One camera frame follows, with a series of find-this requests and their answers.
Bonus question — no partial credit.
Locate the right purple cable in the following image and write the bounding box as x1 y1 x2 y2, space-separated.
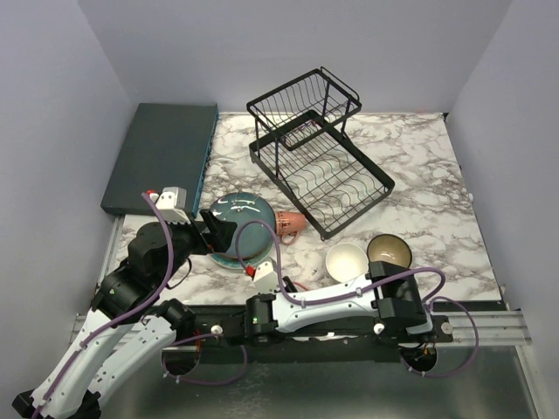
233 220 481 379

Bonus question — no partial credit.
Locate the blue glazed floral plate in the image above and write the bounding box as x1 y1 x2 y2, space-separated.
206 191 278 259

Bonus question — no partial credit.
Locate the aluminium frame rail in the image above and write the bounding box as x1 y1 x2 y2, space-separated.
72 216 532 347

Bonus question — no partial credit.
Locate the dark bowl beige inside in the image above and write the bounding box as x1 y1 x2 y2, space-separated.
366 234 413 268

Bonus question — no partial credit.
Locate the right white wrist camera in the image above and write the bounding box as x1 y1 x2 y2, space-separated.
245 258 279 294

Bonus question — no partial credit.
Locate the black mounting rail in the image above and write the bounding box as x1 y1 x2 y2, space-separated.
148 299 453 367

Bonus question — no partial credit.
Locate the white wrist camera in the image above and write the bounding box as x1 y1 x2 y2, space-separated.
147 187 190 224
245 258 279 294

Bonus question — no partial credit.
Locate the teal patterned bottom plate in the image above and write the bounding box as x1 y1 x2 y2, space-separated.
210 238 273 271

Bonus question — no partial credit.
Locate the dark grey flat box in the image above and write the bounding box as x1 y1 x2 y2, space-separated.
100 103 219 216

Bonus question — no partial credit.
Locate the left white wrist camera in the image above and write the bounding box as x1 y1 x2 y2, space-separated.
147 187 190 224

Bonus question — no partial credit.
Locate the black wire dish rack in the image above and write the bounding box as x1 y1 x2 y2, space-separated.
246 67 395 240

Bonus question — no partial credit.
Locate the white bowl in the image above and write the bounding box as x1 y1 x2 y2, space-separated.
325 243 369 283

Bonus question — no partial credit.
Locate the printed salmon coffee mug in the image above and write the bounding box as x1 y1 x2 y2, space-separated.
274 211 307 245

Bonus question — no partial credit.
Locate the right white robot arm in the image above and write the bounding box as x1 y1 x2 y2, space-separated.
244 258 434 345

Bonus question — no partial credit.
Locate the purple cable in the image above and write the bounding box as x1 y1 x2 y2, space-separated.
233 220 481 379
28 191 248 419

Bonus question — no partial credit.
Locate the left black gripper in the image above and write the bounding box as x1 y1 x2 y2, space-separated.
155 208 238 287

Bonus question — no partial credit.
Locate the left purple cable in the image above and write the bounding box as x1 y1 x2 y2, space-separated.
28 191 248 419

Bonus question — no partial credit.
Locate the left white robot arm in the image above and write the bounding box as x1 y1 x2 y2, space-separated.
12 209 237 418

